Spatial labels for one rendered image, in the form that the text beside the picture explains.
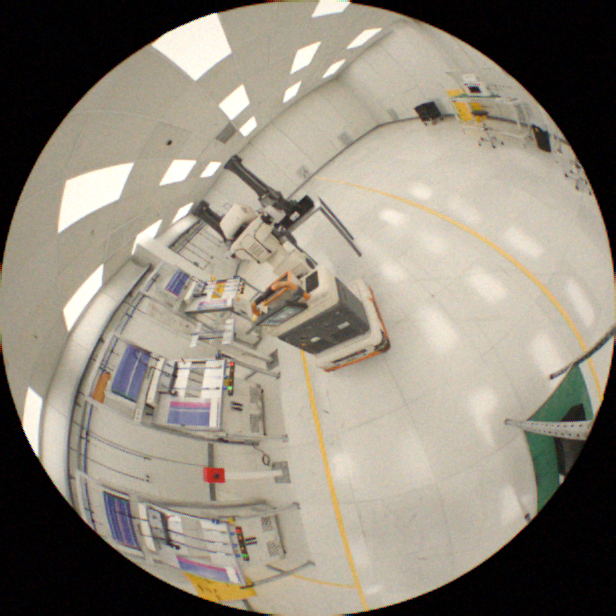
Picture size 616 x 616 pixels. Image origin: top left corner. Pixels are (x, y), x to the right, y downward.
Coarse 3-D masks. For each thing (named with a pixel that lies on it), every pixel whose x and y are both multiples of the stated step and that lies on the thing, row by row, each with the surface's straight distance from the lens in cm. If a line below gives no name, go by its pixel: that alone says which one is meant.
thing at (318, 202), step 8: (320, 200) 227; (312, 208) 196; (320, 208) 187; (328, 208) 231; (304, 216) 195; (328, 216) 191; (336, 216) 239; (296, 224) 195; (336, 224) 195; (344, 232) 206; (288, 240) 248; (352, 240) 257; (296, 248) 254; (352, 248) 214; (360, 256) 223
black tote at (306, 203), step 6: (306, 198) 212; (300, 204) 197; (306, 204) 197; (312, 204) 197; (294, 210) 199; (300, 210) 199; (306, 210) 199; (288, 216) 202; (294, 216) 201; (300, 216) 201; (282, 222) 205; (288, 222) 204; (294, 222) 204; (276, 228) 209
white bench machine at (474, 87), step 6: (468, 78) 440; (474, 78) 434; (462, 84) 442; (468, 84) 437; (474, 84) 431; (480, 84) 427; (486, 84) 454; (468, 90) 441; (474, 90) 435; (480, 90) 429; (486, 90) 436; (486, 96) 430
